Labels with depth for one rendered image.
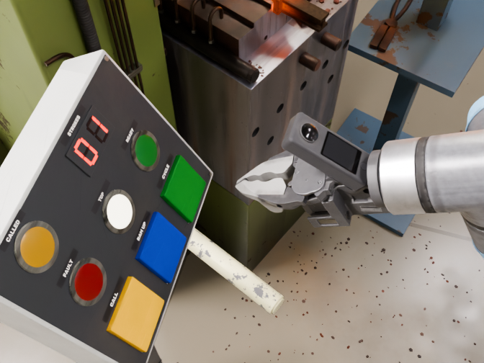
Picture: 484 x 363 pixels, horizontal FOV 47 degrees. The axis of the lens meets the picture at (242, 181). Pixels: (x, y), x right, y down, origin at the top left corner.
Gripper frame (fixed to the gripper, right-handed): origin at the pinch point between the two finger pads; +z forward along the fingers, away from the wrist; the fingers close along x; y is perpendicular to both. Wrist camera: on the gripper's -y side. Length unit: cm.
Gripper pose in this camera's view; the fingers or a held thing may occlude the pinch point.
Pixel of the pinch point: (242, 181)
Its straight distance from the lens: 77.8
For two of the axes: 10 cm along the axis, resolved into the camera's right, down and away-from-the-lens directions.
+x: 2.6, -8.2, 5.2
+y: 4.9, 5.7, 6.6
